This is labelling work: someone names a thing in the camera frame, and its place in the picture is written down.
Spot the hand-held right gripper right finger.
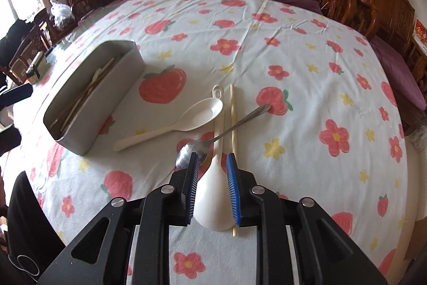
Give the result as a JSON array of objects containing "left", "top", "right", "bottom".
[{"left": 226, "top": 153, "right": 389, "bottom": 285}]

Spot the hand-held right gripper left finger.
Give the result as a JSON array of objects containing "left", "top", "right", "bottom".
[{"left": 37, "top": 152, "right": 201, "bottom": 285}]

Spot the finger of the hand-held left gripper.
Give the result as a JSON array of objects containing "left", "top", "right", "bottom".
[
  {"left": 0, "top": 84, "right": 33, "bottom": 107},
  {"left": 0, "top": 125, "right": 21, "bottom": 155}
]

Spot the white plastic spoon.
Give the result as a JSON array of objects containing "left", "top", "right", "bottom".
[
  {"left": 193, "top": 85, "right": 236, "bottom": 232},
  {"left": 113, "top": 97, "right": 223, "bottom": 152}
]

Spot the metal spoon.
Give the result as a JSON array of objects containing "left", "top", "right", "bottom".
[{"left": 175, "top": 104, "right": 272, "bottom": 170}]

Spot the dark wooden chopstick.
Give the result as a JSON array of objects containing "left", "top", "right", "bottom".
[{"left": 50, "top": 80, "right": 101, "bottom": 126}]

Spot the light bamboo chopstick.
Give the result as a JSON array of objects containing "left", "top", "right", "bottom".
[
  {"left": 59, "top": 57, "right": 117, "bottom": 131},
  {"left": 229, "top": 84, "right": 238, "bottom": 236}
]

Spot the grey metal tin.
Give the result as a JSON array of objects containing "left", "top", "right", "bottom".
[{"left": 43, "top": 40, "right": 145, "bottom": 156}]

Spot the black coat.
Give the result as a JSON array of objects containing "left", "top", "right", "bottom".
[{"left": 0, "top": 19, "right": 34, "bottom": 52}]

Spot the wooden dining chair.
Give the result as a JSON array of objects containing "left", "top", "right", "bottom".
[{"left": 0, "top": 9, "right": 81, "bottom": 85}]

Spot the clear plastic bag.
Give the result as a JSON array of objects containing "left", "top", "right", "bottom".
[{"left": 50, "top": 0, "right": 74, "bottom": 29}]

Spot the strawberry flower print tablecloth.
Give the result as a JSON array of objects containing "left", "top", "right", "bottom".
[{"left": 13, "top": 0, "right": 409, "bottom": 285}]

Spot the grey fluffy bundle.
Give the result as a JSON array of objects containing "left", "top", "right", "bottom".
[{"left": 408, "top": 129, "right": 427, "bottom": 153}]

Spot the purple armchair cushion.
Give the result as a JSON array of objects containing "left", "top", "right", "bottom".
[{"left": 370, "top": 36, "right": 426, "bottom": 111}]

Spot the red gift box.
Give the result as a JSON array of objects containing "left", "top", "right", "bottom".
[{"left": 412, "top": 19, "right": 427, "bottom": 56}]

